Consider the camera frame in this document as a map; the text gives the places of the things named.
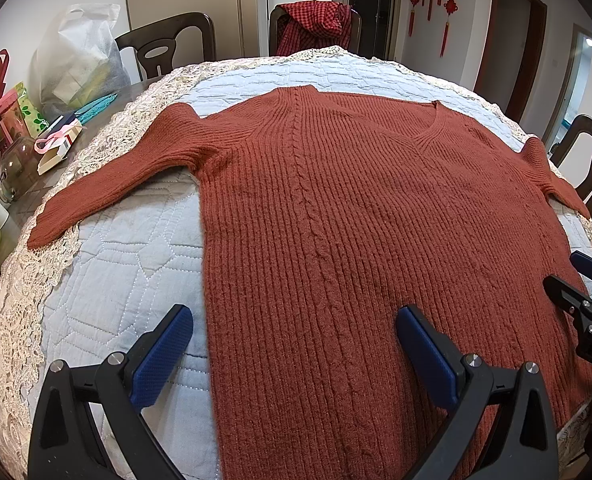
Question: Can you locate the green floral box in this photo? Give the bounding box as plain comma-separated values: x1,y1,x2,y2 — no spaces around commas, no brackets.
14,81,49,139

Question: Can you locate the cream lace tablecloth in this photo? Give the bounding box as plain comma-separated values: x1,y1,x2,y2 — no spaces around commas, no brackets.
0,44,592,480

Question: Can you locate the white plastic bag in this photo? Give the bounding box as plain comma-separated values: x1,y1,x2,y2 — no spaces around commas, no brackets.
28,3,130,122

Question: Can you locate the dark wooden chair left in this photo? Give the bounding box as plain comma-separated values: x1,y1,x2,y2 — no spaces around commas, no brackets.
115,12,217,79

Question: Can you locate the dark wooden chair middle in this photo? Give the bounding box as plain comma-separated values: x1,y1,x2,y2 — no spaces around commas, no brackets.
269,4,362,56

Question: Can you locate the teal cloth item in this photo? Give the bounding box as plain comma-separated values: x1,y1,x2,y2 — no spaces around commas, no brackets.
75,92,118,125

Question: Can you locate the pink white small box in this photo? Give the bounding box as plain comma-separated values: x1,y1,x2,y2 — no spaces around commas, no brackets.
34,117,83,176

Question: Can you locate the dark brown door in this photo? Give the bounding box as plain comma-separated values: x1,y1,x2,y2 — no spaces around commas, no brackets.
474,0,546,122

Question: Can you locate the red checkered garment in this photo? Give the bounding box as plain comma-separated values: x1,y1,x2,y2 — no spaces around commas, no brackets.
275,0,352,56

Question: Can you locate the rust red knit sweater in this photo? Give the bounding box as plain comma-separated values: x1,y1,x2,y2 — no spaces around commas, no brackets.
27,86,592,479

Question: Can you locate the glass jar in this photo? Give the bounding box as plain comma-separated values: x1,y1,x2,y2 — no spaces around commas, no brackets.
0,136,40,204

